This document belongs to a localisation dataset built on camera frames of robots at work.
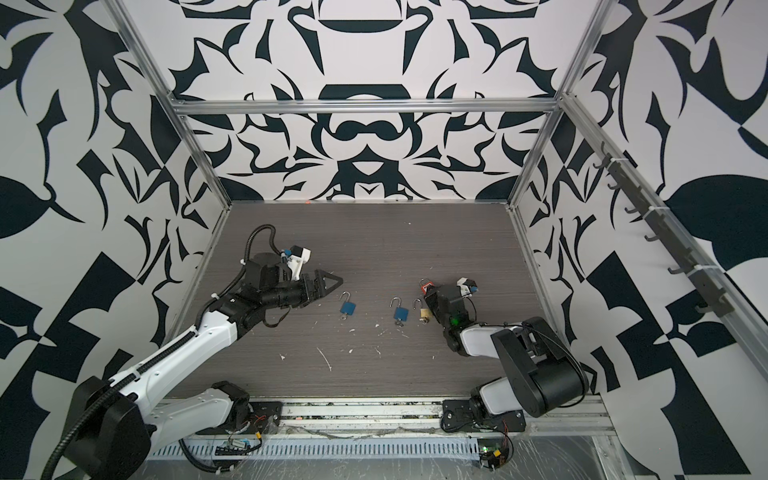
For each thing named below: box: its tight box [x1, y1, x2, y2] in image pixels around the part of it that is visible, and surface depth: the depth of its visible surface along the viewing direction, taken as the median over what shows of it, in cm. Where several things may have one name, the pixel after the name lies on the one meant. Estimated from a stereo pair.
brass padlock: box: [413, 298, 430, 325], surface depth 93 cm
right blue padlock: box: [389, 296, 409, 322], surface depth 94 cm
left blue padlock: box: [339, 291, 356, 321], surface depth 96 cm
